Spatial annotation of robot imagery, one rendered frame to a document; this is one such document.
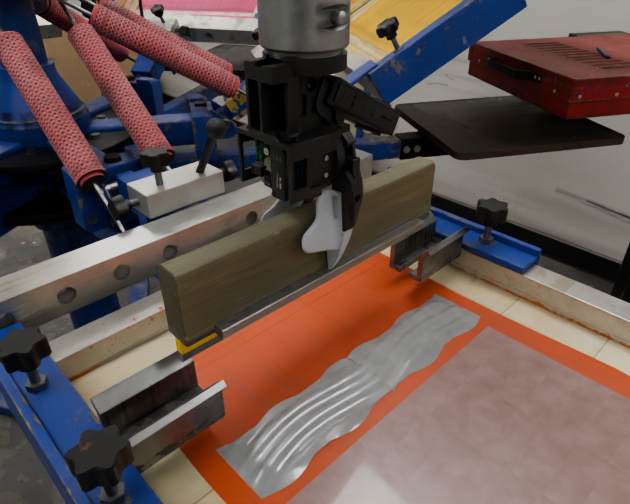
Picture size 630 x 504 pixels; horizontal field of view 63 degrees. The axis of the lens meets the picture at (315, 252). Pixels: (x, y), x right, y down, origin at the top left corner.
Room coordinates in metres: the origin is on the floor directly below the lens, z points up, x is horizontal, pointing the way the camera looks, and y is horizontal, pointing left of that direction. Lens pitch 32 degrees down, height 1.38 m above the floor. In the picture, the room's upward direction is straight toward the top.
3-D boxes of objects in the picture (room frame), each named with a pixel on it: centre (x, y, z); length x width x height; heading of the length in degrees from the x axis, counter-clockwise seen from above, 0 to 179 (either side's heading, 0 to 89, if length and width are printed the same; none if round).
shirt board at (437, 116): (1.24, -0.07, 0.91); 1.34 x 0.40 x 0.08; 104
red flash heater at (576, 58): (1.42, -0.79, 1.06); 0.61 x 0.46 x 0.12; 104
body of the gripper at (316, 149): (0.45, 0.01, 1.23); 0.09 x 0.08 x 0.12; 134
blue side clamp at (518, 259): (0.68, -0.19, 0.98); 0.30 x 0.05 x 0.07; 44
